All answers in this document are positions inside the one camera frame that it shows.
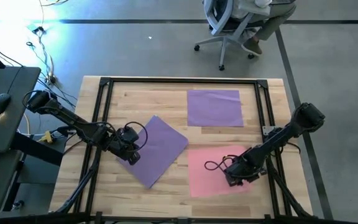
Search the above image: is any purple paper sheet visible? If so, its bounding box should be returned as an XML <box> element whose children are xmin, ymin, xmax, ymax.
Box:
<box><xmin>186</xmin><ymin>89</ymin><xmax>245</xmax><ymax>128</ymax></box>
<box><xmin>116</xmin><ymin>114</ymin><xmax>190</xmax><ymax>190</ymax></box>

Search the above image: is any white floor cable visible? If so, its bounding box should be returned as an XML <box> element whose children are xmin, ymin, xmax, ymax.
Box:
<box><xmin>37</xmin><ymin>0</ymin><xmax>58</xmax><ymax>85</ymax></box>

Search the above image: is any pink paper sheet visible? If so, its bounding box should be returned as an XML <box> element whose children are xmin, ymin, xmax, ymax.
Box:
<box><xmin>186</xmin><ymin>144</ymin><xmax>255</xmax><ymax>198</ymax></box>

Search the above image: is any yellow plug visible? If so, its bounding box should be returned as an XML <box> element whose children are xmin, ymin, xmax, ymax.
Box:
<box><xmin>37</xmin><ymin>130</ymin><xmax>55</xmax><ymax>144</ymax></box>

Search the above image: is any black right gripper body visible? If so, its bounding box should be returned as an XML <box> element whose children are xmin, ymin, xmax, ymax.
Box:
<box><xmin>224</xmin><ymin>156</ymin><xmax>268</xmax><ymax>185</ymax></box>

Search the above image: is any silver mounting plate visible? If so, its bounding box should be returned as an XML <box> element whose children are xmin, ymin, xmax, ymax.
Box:
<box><xmin>262</xmin><ymin>125</ymin><xmax>277</xmax><ymax>136</ymax></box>

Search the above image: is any black aluminium table frame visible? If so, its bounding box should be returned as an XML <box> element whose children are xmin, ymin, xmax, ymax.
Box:
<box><xmin>50</xmin><ymin>76</ymin><xmax>314</xmax><ymax>224</ymax></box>

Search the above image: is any black desk support beam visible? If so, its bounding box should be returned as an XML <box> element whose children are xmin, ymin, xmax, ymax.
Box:
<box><xmin>9</xmin><ymin>132</ymin><xmax>65</xmax><ymax>167</ymax></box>

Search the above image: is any white mesh office chair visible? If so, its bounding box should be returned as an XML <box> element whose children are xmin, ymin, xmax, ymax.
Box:
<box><xmin>193</xmin><ymin>0</ymin><xmax>272</xmax><ymax>72</ymax></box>

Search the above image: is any person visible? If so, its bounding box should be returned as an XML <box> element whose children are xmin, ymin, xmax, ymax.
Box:
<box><xmin>228</xmin><ymin>0</ymin><xmax>298</xmax><ymax>56</ymax></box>

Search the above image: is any black looped cable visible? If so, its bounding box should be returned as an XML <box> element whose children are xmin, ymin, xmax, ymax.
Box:
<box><xmin>124</xmin><ymin>121</ymin><xmax>149</xmax><ymax>154</ymax></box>
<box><xmin>203</xmin><ymin>154</ymin><xmax>241</xmax><ymax>172</ymax></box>

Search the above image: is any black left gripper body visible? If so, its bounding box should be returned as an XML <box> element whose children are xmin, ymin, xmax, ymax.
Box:
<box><xmin>112</xmin><ymin>126</ymin><xmax>142</xmax><ymax>156</ymax></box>

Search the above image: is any black desk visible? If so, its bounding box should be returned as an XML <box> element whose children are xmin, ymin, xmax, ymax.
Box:
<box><xmin>0</xmin><ymin>66</ymin><xmax>42</xmax><ymax>154</ymax></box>

